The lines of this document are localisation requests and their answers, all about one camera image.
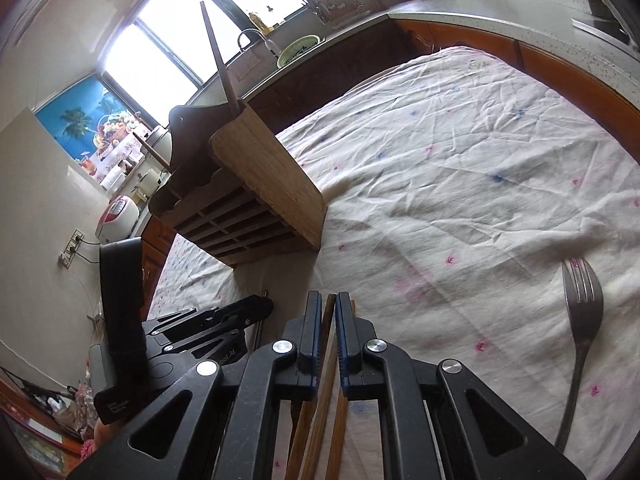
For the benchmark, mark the yellow oil bottle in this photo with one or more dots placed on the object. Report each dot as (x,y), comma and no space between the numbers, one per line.
(257,21)

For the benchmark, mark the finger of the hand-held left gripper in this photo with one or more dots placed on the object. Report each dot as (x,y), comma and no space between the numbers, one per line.
(225,312)
(200,347)

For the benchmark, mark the bamboo utensil holder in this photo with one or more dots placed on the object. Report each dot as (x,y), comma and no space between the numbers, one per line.
(270,170)

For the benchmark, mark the white and red rice cooker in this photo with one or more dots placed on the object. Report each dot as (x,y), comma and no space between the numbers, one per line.
(117,215)

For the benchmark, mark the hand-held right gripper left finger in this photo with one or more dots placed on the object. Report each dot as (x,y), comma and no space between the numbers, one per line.
(316,332)

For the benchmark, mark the green colander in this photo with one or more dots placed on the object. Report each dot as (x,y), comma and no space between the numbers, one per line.
(297,50)

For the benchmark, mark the steel sink faucet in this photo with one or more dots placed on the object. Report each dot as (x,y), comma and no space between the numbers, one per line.
(247,35)

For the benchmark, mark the patterned plastic bag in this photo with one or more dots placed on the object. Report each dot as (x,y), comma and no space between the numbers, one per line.
(75,405)

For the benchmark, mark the blue palm tree poster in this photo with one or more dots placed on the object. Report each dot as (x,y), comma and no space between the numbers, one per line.
(70,115)

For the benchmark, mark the pink dishcloth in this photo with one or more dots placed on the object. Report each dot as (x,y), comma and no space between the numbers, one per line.
(250,65)

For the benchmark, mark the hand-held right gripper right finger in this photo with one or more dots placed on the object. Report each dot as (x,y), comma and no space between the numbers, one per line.
(344,342)

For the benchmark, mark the kitchen window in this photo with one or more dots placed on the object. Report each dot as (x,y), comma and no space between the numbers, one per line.
(160,35)

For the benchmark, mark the steel fork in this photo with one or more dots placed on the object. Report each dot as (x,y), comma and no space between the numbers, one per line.
(580,320)

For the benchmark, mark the steel gas stove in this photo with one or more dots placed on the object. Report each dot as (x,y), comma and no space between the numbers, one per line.
(607,5)

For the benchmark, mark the white wall socket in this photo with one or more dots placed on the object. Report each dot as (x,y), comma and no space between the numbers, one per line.
(70,250)

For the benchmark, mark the small white cooker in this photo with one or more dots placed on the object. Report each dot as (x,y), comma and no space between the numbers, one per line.
(149,181)

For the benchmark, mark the large white cooker pot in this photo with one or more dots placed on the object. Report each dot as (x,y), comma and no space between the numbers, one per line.
(157,137)

